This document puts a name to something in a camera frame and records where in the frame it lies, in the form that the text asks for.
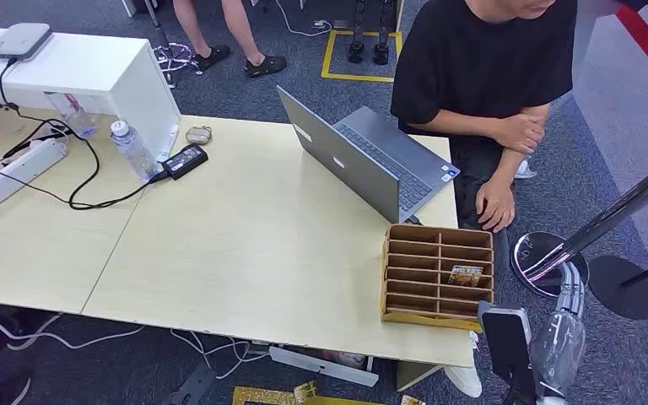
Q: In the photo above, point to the white shoe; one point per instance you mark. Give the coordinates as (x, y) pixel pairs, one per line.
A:
(525, 169)
(465, 380)

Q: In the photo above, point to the standing person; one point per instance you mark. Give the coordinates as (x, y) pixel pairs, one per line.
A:
(234, 22)

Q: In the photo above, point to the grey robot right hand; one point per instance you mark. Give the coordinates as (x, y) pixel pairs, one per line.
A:
(559, 349)

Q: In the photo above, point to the person's left forearm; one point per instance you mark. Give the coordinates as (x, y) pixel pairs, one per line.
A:
(511, 165)

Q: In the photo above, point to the seated person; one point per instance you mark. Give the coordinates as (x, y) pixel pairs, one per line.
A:
(480, 61)

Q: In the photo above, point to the white power strip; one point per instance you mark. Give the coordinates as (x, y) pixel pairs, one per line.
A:
(11, 176)

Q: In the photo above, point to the yellow cardboard piece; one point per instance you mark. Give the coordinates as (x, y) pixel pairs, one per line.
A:
(268, 397)

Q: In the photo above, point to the chrome chair base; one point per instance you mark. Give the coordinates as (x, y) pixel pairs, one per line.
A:
(173, 56)

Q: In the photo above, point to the person's right hand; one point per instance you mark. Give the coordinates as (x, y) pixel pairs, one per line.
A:
(519, 134)

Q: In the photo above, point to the wooden card organizer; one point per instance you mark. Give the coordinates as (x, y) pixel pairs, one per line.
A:
(413, 274)

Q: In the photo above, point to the black stanchion base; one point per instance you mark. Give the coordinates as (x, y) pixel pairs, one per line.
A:
(626, 296)

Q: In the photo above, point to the black power adapter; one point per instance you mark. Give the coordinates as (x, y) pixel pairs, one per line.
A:
(184, 161)

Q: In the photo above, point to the small yellow cardboard scrap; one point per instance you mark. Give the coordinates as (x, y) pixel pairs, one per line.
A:
(412, 401)

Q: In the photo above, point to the chrome stanchion base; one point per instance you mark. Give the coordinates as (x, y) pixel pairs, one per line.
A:
(531, 251)

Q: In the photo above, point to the black stand leg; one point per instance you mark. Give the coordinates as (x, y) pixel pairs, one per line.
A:
(381, 53)
(356, 50)

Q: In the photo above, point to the chrome stanchion pole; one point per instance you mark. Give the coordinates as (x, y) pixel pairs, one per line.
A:
(620, 209)

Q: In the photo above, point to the white bar under desk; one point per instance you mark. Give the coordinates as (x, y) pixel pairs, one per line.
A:
(324, 366)

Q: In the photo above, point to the grey router box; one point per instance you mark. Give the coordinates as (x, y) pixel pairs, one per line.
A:
(21, 40)

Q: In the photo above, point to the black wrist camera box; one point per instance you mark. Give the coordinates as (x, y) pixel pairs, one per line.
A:
(505, 341)

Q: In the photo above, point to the beige earbud case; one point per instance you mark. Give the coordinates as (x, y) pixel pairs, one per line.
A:
(199, 134)

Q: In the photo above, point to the white cabinet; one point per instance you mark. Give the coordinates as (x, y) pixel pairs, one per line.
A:
(89, 67)

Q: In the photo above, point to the beige desk leg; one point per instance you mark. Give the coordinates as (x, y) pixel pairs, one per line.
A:
(410, 374)

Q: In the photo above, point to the printed hotel card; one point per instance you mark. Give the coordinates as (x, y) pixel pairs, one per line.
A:
(465, 277)

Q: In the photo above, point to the clear bottle red label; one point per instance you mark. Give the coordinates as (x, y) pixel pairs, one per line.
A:
(75, 117)

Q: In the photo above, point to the yellow floor tape square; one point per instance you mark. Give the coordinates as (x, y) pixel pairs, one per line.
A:
(328, 56)

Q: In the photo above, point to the black shoe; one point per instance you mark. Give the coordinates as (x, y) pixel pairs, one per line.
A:
(212, 56)
(266, 65)

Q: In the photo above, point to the person's left hand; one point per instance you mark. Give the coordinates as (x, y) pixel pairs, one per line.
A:
(495, 204)

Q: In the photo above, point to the clear water bottle white cap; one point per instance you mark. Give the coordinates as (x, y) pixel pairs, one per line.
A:
(134, 152)

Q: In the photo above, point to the grey laptop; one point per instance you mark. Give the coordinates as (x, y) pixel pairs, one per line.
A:
(357, 162)

